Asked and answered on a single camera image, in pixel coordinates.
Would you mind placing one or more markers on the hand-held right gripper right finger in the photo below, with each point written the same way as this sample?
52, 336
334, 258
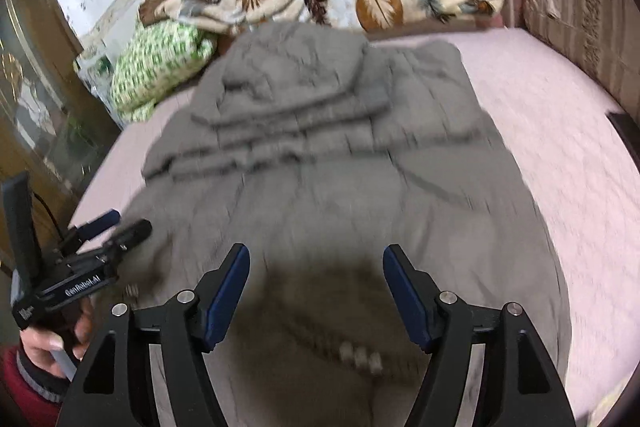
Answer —
407, 302

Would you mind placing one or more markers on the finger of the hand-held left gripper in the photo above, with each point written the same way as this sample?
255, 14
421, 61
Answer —
102, 221
132, 233

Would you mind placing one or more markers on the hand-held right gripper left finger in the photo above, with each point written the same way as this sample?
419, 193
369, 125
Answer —
225, 302

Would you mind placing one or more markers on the grey-brown hooded puffer jacket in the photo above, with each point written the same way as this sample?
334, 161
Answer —
325, 157

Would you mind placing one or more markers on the person's left forearm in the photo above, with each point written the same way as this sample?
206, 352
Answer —
25, 392

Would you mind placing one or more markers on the person's left hand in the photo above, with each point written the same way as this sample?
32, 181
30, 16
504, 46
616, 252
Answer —
40, 344

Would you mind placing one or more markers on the wooden wardrobe with glass door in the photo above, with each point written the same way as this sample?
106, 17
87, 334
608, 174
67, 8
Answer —
30, 107

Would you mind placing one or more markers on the clear plastic bag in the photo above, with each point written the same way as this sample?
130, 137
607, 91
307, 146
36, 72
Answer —
97, 67

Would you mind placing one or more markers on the green patterned pillow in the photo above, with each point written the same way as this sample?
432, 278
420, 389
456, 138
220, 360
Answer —
150, 62

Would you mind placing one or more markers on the black phone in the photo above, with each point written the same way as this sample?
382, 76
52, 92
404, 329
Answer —
625, 129

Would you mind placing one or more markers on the striped floral cushion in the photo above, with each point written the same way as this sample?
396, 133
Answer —
590, 7

